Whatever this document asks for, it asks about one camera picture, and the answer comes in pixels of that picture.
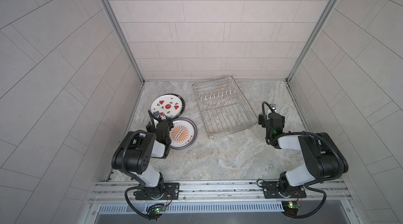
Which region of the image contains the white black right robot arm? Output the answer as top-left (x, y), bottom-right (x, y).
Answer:
top-left (258, 112), bottom-right (348, 198)

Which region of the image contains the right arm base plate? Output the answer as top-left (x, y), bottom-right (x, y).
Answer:
top-left (259, 181), bottom-right (306, 199)

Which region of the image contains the right green circuit board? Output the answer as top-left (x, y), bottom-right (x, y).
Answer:
top-left (281, 201), bottom-right (301, 216)

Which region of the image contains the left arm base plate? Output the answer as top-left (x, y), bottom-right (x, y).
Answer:
top-left (133, 183), bottom-right (179, 200)

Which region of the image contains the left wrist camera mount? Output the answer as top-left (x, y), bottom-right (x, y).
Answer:
top-left (152, 111), bottom-right (163, 121)

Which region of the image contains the green circuit board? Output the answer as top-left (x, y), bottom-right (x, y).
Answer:
top-left (281, 201), bottom-right (301, 216)
top-left (148, 204), bottom-right (166, 216)

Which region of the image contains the aluminium front rail frame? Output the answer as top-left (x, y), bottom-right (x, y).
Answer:
top-left (78, 179), bottom-right (364, 224)

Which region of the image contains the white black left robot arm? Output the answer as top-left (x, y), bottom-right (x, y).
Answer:
top-left (111, 118), bottom-right (174, 199)

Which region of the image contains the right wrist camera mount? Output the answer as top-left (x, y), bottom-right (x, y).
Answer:
top-left (269, 104), bottom-right (277, 113)

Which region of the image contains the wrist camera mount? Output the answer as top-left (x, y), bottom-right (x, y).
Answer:
top-left (152, 111), bottom-right (163, 121)
top-left (269, 104), bottom-right (277, 113)

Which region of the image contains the white watermelon plate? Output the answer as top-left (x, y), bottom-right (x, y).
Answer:
top-left (150, 94), bottom-right (181, 119)

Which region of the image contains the left green circuit board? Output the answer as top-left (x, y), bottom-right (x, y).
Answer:
top-left (148, 204), bottom-right (166, 216)

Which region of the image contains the dark striped rim plate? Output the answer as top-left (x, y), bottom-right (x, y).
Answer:
top-left (169, 93), bottom-right (185, 119)

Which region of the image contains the wire metal dish rack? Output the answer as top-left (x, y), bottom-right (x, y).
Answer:
top-left (192, 77), bottom-right (258, 139)

